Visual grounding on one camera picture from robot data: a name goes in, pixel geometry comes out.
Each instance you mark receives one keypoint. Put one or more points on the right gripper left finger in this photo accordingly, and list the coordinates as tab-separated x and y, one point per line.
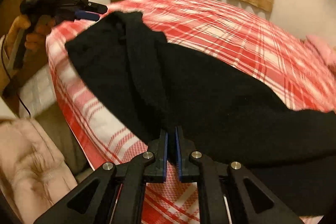
156	154

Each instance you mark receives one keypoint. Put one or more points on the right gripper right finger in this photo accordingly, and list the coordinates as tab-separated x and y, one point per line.
187	170

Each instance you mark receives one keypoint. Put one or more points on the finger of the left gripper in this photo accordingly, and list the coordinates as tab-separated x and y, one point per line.
92	11

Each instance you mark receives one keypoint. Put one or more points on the black pants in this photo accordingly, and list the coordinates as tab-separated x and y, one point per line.
151	85

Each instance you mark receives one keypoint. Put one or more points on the person's left hand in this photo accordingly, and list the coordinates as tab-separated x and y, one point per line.
34	40

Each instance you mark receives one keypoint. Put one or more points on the beige quilted jacket sleeve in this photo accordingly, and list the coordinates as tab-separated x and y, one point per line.
34	175

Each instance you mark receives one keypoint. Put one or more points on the red plaid bed sheet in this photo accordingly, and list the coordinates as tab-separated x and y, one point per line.
290	67

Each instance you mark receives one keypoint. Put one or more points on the pink folded blanket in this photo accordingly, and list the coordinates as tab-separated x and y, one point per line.
325	52

